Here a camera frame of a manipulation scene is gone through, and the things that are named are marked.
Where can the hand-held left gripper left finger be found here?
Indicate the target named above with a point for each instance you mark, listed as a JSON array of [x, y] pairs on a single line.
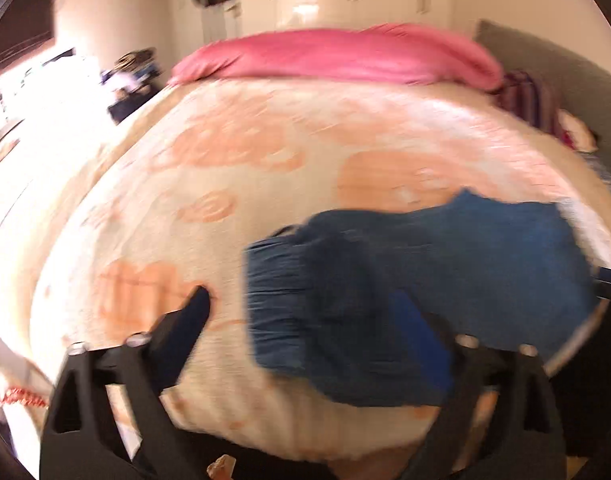
[[196, 312]]

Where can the black television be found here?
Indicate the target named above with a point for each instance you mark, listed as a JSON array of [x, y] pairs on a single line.
[[20, 20]]

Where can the pink duvet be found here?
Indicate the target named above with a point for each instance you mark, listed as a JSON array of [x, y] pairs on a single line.
[[335, 55]]

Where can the white low cabinet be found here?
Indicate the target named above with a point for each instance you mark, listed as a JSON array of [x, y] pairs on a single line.
[[40, 105]]

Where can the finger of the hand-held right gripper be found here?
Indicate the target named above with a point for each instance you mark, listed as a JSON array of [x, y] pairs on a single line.
[[610, 282]]

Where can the blue pants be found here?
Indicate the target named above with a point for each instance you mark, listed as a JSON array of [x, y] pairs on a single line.
[[335, 280]]

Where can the printed peach blanket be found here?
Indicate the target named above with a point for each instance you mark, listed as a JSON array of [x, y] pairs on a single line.
[[245, 160]]

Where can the striped pillow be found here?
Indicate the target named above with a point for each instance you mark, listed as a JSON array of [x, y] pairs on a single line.
[[528, 97]]

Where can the pile of clothes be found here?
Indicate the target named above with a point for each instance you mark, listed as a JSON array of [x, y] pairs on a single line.
[[130, 85]]

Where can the grey headboard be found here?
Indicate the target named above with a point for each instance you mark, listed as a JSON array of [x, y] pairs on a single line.
[[560, 60]]

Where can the floral pillow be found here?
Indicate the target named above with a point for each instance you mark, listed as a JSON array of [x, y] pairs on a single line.
[[580, 135]]

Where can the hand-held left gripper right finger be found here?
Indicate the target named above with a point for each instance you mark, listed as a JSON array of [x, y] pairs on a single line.
[[415, 342]]

